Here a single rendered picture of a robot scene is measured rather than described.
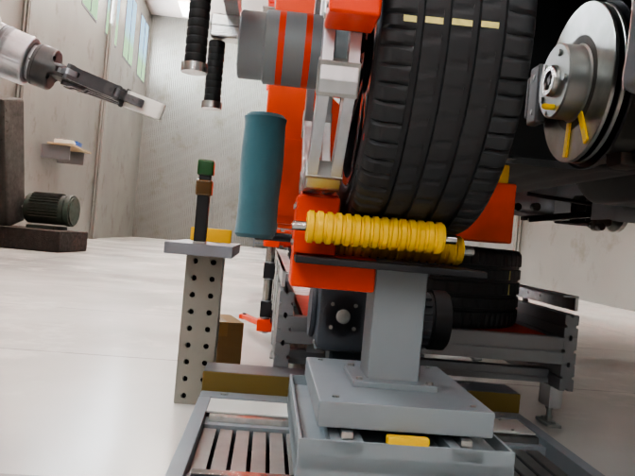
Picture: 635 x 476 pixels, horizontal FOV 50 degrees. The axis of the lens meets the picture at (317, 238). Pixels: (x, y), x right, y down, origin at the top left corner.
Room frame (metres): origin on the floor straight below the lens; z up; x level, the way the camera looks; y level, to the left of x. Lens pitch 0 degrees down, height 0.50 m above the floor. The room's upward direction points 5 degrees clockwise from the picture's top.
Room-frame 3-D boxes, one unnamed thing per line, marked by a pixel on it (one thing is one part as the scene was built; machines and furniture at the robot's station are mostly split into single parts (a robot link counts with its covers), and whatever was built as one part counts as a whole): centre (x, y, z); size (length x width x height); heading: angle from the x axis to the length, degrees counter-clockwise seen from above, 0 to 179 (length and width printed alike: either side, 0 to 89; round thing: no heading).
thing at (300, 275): (1.34, -0.03, 0.48); 0.16 x 0.12 x 0.17; 94
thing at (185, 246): (1.92, 0.31, 0.44); 0.43 x 0.17 x 0.03; 4
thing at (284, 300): (3.12, 0.14, 0.28); 2.47 x 0.09 x 0.22; 4
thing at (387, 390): (1.35, -0.16, 0.32); 0.40 x 0.30 x 0.28; 4
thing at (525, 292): (3.17, -0.65, 0.28); 2.47 x 0.06 x 0.22; 4
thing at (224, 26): (1.49, 0.22, 0.93); 0.09 x 0.05 x 0.05; 94
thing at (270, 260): (3.03, 0.20, 0.30); 0.09 x 0.05 x 0.50; 4
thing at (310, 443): (1.37, -0.16, 0.13); 0.50 x 0.36 x 0.10; 4
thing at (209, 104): (1.49, 0.25, 0.83); 0.04 x 0.04 x 0.16
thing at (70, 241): (8.99, 3.68, 0.96); 1.13 x 1.12 x 1.93; 95
